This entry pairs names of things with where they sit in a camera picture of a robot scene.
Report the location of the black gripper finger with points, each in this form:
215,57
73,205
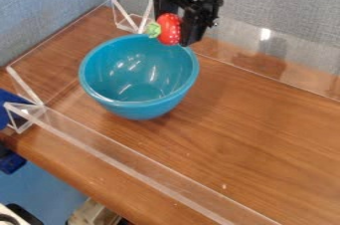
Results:
164,6
192,26

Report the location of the red strawberry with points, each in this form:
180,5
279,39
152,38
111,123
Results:
165,29

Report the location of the blue bowl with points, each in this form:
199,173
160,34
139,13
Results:
136,77

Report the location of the clear acrylic barrier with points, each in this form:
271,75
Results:
244,155

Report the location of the blue clamp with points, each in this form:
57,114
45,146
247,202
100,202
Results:
11,161

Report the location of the beige object under table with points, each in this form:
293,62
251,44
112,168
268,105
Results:
93,213

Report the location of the white and black object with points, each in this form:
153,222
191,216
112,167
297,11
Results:
15,215

